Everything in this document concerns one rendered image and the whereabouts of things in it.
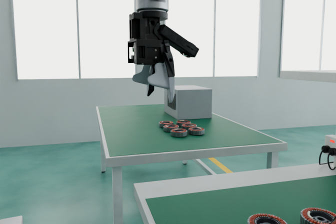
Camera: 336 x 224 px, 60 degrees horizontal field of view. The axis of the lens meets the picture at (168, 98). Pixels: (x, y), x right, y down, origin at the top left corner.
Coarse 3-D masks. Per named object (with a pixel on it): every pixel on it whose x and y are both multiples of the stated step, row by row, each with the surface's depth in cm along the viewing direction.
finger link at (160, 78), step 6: (156, 66) 64; (162, 66) 65; (156, 72) 63; (162, 72) 64; (150, 78) 62; (156, 78) 63; (162, 78) 63; (168, 78) 63; (174, 78) 64; (150, 84) 62; (156, 84) 62; (162, 84) 63; (168, 84) 63; (174, 84) 63; (168, 90) 63; (174, 90) 64; (168, 96) 63
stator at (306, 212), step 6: (306, 210) 90; (312, 210) 90; (318, 210) 90; (324, 210) 90; (300, 216) 88; (306, 216) 86; (312, 216) 90; (318, 216) 88; (324, 216) 89; (330, 216) 87; (300, 222) 88; (306, 222) 85; (312, 222) 84; (318, 222) 83; (324, 222) 83
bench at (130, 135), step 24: (120, 120) 247; (144, 120) 247; (168, 120) 247; (192, 120) 247; (216, 120) 247; (120, 144) 175; (144, 144) 175; (168, 144) 175; (192, 144) 175; (216, 144) 175; (240, 144) 175; (264, 144) 175; (120, 168) 157; (120, 192) 158; (120, 216) 160
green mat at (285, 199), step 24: (216, 192) 110; (240, 192) 110; (264, 192) 110; (288, 192) 110; (312, 192) 110; (168, 216) 93; (192, 216) 93; (216, 216) 93; (240, 216) 93; (288, 216) 93
